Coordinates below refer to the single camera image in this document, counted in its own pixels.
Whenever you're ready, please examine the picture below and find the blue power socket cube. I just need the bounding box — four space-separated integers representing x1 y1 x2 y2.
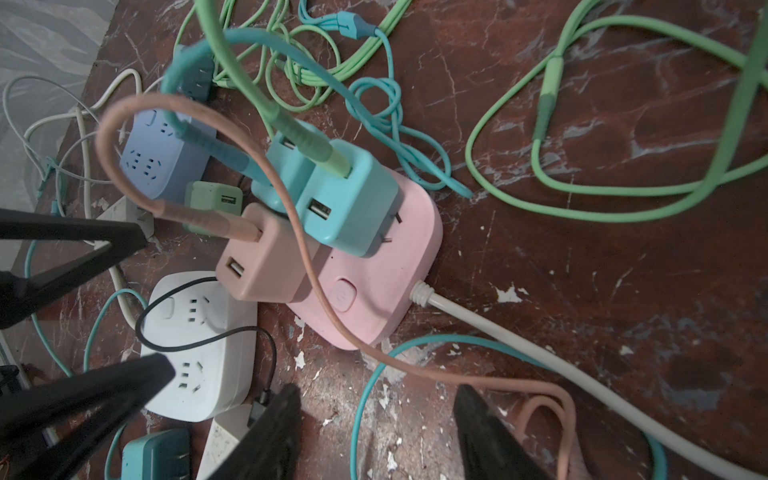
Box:
119 110 210 203

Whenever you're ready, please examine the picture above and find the green plug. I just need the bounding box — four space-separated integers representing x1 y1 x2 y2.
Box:
185 181 243 216
295 139 402 257

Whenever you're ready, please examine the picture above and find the green plug in pink socket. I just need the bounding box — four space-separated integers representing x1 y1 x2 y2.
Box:
295 139 402 257

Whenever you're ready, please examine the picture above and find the pink power socket cube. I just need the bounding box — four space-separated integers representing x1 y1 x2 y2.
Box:
313 170 443 345

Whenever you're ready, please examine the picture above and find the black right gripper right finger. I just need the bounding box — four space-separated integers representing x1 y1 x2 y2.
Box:
453 384 550 480

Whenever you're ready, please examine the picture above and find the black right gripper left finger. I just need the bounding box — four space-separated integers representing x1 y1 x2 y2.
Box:
211 384 301 479

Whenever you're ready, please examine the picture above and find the teal charging cable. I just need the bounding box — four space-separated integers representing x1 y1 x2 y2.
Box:
160 0 475 200

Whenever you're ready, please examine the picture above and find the black thin cable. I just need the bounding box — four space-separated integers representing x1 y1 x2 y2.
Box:
134 275 280 424

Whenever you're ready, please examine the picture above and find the pink charger plug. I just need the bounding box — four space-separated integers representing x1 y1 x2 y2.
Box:
215 203 306 303

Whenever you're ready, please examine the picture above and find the pink charging cable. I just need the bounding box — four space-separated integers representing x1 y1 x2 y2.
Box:
94 92 578 480

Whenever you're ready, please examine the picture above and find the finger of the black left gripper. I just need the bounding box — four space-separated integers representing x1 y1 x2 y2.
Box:
0 208 150 330
1 354 175 479

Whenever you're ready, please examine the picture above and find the light green multi-head cable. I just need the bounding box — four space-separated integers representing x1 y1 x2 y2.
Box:
464 0 768 224

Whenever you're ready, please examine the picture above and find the white power socket cube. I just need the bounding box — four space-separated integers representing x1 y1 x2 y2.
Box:
142 280 258 422

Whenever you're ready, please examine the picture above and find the white charger plug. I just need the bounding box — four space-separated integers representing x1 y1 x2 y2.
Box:
196 404 252 480
97 196 155 239

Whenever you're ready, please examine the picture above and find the teal cable on left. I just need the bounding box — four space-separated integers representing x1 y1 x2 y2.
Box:
349 334 668 480

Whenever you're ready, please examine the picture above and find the teal charger plug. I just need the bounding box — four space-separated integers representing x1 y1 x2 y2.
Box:
120 428 191 480

